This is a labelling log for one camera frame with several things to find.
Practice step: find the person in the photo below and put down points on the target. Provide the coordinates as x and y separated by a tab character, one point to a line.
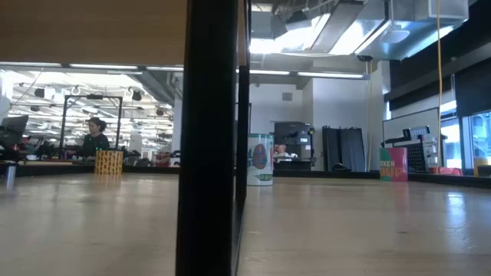
282	150
94	142

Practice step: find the grey metal post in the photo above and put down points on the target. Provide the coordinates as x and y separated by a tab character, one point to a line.
10	178

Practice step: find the white ceiling disc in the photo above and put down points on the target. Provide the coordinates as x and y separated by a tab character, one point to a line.
395	35

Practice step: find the grey wall vent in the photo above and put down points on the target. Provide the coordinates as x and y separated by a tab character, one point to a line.
287	96

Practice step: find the wooden shelf board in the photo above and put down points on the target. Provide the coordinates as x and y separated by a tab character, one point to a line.
92	30

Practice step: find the black aluminium table frame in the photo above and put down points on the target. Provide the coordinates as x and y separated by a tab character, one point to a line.
57	170

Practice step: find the whiteboard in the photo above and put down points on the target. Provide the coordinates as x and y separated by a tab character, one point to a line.
406	124

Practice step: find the white can, red green print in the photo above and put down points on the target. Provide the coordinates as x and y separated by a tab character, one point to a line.
260	161

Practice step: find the black pegboard cart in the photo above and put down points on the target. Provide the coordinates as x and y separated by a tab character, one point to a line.
418	157

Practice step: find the black shelf side frame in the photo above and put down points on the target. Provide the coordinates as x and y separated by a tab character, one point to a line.
207	153

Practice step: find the dark curtain panel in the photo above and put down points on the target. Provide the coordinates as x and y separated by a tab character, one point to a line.
345	149

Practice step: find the pink green soup can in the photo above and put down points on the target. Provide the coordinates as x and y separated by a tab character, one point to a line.
395	165

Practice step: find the red low object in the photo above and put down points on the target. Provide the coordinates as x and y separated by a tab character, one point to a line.
447	171

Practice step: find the dark computer monitor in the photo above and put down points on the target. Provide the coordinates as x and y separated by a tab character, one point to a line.
13	130

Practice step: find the black gantry frame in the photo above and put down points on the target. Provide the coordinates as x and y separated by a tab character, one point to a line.
94	97

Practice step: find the yellow object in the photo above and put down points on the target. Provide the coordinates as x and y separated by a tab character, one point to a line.
482	163

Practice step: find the ceiling strip light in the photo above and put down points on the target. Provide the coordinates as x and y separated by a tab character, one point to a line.
330	74

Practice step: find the silver ceiling duct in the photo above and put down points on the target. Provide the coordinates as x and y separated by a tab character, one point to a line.
345	38

